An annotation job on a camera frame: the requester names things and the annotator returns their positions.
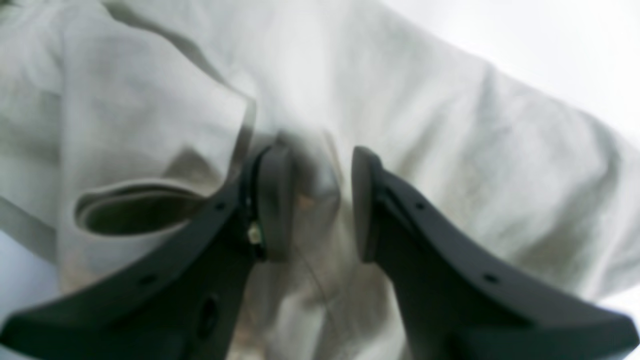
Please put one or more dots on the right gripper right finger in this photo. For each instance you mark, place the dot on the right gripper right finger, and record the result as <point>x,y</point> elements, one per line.
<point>459,302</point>

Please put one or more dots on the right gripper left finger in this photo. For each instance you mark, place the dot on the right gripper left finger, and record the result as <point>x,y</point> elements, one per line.
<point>182,300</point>

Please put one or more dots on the beige T-shirt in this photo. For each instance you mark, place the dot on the beige T-shirt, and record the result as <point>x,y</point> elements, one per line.
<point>117,115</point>

